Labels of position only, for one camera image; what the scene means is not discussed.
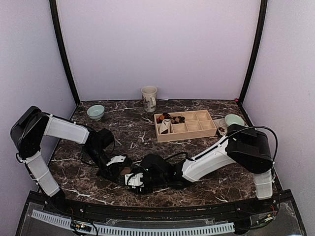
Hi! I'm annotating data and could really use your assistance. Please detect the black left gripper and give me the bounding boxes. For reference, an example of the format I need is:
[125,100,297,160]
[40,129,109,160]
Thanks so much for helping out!
[85,147,121,185]

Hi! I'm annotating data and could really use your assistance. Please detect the beige ribbed sock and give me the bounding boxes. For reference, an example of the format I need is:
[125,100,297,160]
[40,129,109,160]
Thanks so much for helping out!
[120,167,131,176]

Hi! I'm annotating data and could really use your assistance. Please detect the wooden compartment tray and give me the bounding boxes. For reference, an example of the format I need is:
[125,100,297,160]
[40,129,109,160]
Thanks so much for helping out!
[154,110,217,143]

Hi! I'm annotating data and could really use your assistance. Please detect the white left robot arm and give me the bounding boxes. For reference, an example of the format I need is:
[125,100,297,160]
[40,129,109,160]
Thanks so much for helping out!
[10,106,132,214]

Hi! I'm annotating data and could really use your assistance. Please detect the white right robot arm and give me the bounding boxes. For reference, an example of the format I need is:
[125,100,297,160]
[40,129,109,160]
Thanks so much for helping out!
[125,124,275,213]

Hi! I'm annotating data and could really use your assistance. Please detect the teal striped ceramic bowl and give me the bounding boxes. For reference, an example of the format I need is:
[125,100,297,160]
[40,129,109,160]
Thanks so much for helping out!
[87,105,105,120]

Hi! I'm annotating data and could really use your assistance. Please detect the rolled white ribbed sock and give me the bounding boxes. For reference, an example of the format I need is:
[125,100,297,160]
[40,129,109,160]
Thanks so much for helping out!
[159,119,171,135]

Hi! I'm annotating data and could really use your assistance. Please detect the rolled red argyle sock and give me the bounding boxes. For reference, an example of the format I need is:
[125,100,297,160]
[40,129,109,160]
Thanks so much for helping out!
[157,113,172,123]

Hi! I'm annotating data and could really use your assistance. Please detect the coral pattern ceramic mug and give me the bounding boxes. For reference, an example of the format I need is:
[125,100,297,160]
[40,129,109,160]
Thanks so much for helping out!
[141,86,158,113]

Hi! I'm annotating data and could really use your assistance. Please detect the floral square plate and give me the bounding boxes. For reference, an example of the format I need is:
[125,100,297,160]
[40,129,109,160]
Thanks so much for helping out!
[213,118,248,136]

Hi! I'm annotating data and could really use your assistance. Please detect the green circuit board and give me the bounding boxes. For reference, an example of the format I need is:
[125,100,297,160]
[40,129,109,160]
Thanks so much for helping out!
[70,221,92,232]

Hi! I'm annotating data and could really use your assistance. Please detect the pale green bowl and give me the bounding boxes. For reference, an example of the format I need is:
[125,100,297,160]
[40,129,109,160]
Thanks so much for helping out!
[224,114,245,127]

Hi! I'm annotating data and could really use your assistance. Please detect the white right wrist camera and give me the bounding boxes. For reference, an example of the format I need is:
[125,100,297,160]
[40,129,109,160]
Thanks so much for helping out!
[125,173,144,188]

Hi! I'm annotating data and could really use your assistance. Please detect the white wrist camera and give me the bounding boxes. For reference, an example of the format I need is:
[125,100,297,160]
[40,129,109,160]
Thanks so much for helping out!
[125,173,144,188]
[106,155,127,166]

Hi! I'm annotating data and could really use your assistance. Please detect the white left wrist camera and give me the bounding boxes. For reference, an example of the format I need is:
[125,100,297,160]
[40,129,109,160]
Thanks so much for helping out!
[106,155,127,166]

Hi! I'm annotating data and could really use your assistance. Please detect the white slotted cable duct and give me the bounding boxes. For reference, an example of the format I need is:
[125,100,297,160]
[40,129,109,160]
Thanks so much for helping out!
[31,209,235,236]

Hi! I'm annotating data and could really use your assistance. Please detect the black front table rail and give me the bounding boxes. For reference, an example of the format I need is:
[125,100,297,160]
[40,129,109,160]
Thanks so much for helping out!
[27,190,293,222]

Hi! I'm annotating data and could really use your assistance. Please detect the black left corner post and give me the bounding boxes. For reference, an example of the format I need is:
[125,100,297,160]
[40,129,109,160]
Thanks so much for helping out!
[49,0,81,106]

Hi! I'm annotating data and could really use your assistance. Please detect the black corner post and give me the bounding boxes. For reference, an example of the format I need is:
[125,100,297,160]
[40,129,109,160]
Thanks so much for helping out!
[238,0,268,107]
[49,0,81,106]

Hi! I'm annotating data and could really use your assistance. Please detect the black right corner post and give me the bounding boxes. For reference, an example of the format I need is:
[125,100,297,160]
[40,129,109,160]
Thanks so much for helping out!
[238,0,268,107]

